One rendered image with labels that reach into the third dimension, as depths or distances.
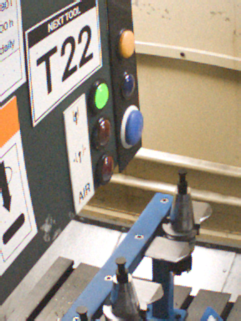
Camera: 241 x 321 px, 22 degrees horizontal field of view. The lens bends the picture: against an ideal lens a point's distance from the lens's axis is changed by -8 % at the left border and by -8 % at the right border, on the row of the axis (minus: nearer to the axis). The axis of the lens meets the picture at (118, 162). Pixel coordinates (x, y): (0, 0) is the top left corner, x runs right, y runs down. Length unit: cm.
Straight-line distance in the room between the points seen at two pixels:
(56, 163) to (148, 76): 94
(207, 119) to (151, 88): 14
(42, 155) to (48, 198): 3
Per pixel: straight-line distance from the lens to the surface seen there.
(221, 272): 152
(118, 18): 50
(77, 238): 165
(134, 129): 53
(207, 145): 140
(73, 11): 43
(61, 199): 46
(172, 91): 136
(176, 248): 100
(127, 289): 84
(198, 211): 108
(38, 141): 42
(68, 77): 44
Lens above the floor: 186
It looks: 32 degrees down
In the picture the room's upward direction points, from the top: 4 degrees counter-clockwise
